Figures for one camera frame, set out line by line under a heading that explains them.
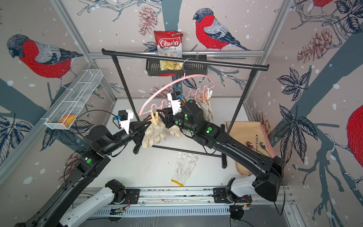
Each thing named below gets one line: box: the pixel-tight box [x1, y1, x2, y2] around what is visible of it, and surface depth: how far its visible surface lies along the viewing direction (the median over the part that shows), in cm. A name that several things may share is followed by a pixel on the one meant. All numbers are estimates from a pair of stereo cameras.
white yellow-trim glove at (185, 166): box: [171, 151, 199, 187], surface depth 85 cm
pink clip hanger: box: [184, 86, 212, 103], surface depth 72 cm
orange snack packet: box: [59, 113, 78, 128], surface depth 68 cm
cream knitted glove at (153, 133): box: [142, 118, 167, 149], surface depth 69 cm
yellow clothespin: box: [149, 109, 159, 126], surface depth 61 cm
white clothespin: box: [207, 87, 213, 100], surface depth 75 cm
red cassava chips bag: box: [153, 30, 184, 71], surface depth 83 cm
